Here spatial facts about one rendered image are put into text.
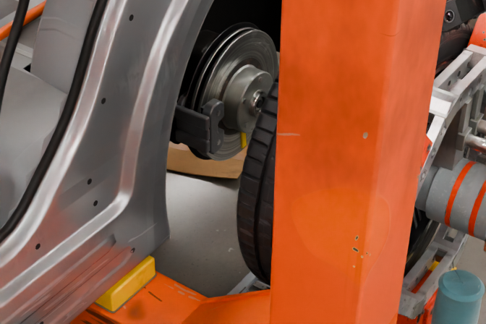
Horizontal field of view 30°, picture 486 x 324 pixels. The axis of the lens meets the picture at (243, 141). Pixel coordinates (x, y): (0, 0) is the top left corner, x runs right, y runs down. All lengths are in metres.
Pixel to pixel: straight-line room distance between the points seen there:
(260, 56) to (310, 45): 0.98
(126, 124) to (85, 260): 0.25
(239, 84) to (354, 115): 0.89
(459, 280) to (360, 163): 0.68
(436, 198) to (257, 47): 0.58
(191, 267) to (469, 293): 1.28
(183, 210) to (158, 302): 1.31
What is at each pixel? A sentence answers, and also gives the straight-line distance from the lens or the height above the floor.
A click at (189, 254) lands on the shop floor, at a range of 2.95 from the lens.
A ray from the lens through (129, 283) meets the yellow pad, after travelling 1.82.
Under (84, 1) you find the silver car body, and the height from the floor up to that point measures 1.19.
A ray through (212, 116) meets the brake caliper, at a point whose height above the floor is 0.89.
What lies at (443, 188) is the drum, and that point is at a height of 0.89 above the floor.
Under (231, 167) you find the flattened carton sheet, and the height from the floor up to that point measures 0.01.
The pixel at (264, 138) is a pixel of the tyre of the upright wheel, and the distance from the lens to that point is 1.67.
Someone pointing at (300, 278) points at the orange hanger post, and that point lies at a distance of 1.40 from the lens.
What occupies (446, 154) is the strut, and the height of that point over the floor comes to 0.95.
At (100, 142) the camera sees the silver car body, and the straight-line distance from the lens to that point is 1.61.
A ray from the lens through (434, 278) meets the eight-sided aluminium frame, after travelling 2.02.
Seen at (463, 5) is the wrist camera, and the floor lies 1.27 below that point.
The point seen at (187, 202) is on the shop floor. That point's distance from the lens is 3.15.
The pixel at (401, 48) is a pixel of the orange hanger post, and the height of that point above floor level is 1.44.
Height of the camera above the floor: 1.98
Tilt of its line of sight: 35 degrees down
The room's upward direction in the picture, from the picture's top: 1 degrees clockwise
